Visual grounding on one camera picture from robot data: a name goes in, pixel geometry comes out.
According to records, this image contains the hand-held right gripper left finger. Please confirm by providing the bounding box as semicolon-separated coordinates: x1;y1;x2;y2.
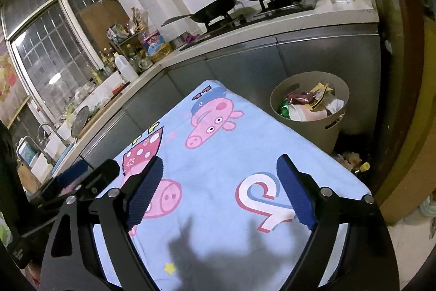
40;155;165;291

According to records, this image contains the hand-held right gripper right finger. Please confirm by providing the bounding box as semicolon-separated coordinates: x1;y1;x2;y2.
276;154;400;291

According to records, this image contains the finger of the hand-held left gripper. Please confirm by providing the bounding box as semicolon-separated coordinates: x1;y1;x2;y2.
29;164;90;206
77;159;122;202

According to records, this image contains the beige round trash bin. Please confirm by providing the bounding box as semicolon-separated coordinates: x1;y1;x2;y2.
270;72;351;154

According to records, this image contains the white tissue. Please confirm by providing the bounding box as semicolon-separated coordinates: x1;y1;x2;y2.
325;98;345;115

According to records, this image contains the dark red snack wrapper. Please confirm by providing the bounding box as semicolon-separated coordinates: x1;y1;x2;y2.
286;91;319;106

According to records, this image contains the yellow snack wrapper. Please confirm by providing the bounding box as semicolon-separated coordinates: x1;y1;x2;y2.
308;82;335;101

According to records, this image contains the white kitchen sink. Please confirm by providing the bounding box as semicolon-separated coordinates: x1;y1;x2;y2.
44;134;74;159

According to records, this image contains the chrome kitchen faucet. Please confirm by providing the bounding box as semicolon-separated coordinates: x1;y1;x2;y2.
37;122;57;165

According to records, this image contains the wooden cutting board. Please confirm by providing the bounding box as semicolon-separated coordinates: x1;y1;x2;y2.
17;161;40;193

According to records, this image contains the grey round pan lid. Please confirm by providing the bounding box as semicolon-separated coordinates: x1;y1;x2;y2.
71;106;90;138

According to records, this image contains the blue label detergent bottle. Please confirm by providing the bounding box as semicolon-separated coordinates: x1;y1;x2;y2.
17;143;35;164

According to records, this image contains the yellow cap bottle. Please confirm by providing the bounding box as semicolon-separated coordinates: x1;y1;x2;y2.
354;161;371;176

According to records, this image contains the cartoon pig printed blanket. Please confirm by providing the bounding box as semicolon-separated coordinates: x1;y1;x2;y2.
90;80;372;291

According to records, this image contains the row of sauce bottles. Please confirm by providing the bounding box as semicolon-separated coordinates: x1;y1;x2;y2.
90;47;116;80

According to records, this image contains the white plastic jug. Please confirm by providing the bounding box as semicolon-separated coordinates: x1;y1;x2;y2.
114;52;139;82

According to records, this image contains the barred kitchen window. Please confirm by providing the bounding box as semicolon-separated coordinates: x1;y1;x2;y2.
7;0;113;107

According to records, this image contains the grey kitchen counter cabinet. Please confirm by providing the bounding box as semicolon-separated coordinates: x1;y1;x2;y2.
25;10;382;210

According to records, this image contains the large cooking oil bottle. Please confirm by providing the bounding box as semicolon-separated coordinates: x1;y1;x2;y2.
140;28;171;63

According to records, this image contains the pile of food bags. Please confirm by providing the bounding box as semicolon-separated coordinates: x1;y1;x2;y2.
107;6;150;39

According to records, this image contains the gas stove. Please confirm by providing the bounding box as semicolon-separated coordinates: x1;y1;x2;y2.
180;0;319;49

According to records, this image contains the black wok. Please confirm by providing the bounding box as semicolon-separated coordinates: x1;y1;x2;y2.
162;0;238;28

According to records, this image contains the wall poster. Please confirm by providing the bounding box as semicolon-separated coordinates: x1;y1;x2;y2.
0;39;30;128

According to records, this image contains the brown wooden door frame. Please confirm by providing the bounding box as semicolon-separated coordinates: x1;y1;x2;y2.
375;0;436;210

